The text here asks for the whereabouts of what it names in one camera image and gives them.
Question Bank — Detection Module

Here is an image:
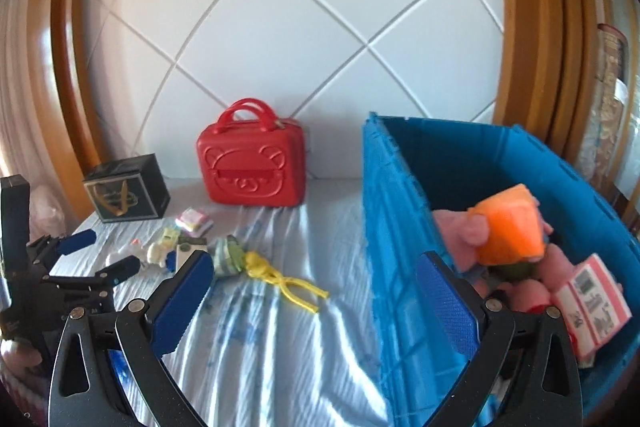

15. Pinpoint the wooden wall frame post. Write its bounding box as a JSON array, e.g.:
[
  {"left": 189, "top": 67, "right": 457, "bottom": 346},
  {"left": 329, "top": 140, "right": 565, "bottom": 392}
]
[
  {"left": 50, "top": 0, "right": 108, "bottom": 178},
  {"left": 490, "top": 0, "right": 608, "bottom": 158}
]

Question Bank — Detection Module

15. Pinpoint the orange-dressed pig plush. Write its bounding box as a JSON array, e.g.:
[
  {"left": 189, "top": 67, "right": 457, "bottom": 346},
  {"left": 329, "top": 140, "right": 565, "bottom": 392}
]
[{"left": 431, "top": 184, "right": 553, "bottom": 280}]

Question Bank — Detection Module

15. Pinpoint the blue plastic crate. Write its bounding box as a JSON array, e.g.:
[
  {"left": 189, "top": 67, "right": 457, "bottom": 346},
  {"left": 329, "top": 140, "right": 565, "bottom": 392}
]
[{"left": 361, "top": 111, "right": 640, "bottom": 427}]

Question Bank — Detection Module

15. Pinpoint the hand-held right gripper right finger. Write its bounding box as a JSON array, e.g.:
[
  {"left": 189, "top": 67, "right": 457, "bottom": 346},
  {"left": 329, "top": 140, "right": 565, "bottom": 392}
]
[{"left": 416, "top": 251, "right": 583, "bottom": 427}]

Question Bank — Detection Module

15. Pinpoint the person's left hand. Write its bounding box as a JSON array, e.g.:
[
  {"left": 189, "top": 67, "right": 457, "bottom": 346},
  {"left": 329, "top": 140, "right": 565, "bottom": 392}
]
[{"left": 0, "top": 338, "right": 43, "bottom": 370}]

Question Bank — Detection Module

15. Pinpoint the pink tissue pack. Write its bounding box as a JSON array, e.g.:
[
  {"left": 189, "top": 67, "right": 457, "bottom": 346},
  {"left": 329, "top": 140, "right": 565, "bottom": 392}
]
[{"left": 175, "top": 207, "right": 208, "bottom": 236}]

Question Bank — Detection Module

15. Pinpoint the red-dressed pig plush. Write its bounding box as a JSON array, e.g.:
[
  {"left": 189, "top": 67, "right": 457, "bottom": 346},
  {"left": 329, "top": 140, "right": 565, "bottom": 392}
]
[{"left": 492, "top": 247, "right": 576, "bottom": 315}]

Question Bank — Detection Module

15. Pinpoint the black gift box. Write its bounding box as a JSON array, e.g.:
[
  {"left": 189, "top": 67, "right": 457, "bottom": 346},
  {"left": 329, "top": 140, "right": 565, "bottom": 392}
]
[{"left": 82, "top": 153, "right": 171, "bottom": 224}]

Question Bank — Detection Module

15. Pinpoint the red toy suitcase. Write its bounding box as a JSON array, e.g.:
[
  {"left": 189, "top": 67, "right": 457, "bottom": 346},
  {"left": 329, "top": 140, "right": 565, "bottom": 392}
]
[{"left": 196, "top": 97, "right": 311, "bottom": 208}]

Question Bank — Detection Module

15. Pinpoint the rolled patterned carpet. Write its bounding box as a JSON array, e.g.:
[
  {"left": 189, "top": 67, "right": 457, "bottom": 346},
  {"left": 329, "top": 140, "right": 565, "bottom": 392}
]
[{"left": 582, "top": 23, "right": 633, "bottom": 202}]

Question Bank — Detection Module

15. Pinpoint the pink white cardboard box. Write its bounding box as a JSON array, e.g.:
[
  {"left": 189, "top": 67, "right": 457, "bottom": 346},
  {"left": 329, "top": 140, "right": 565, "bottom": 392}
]
[{"left": 552, "top": 253, "right": 632, "bottom": 368}]

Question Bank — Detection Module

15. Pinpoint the pale striped floral sheet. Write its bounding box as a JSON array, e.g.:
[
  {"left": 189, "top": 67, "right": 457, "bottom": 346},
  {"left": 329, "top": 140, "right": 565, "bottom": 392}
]
[{"left": 47, "top": 177, "right": 396, "bottom": 427}]

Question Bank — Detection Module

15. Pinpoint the clear plastic bag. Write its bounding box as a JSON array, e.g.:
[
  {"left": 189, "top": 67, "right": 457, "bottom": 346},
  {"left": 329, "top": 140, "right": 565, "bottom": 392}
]
[{"left": 29, "top": 184, "right": 68, "bottom": 240}]

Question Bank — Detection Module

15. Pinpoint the pink sheer curtain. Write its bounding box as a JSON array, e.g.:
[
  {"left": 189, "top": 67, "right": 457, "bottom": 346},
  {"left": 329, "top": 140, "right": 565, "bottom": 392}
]
[{"left": 0, "top": 0, "right": 61, "bottom": 188}]

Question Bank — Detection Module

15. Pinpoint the small white toy figure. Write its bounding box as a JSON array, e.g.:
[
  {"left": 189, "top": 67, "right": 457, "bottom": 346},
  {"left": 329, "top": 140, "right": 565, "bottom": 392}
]
[{"left": 145, "top": 242, "right": 171, "bottom": 267}]

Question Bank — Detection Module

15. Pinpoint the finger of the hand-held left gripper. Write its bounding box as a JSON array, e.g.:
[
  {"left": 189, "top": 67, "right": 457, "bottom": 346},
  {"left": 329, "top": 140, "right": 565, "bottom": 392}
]
[
  {"left": 25, "top": 228, "right": 98, "bottom": 275},
  {"left": 42, "top": 255, "right": 142, "bottom": 303}
]

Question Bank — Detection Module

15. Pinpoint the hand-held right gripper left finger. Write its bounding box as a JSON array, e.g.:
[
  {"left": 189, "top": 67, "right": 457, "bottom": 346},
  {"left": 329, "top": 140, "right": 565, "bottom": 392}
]
[{"left": 48, "top": 249, "right": 216, "bottom": 427}]

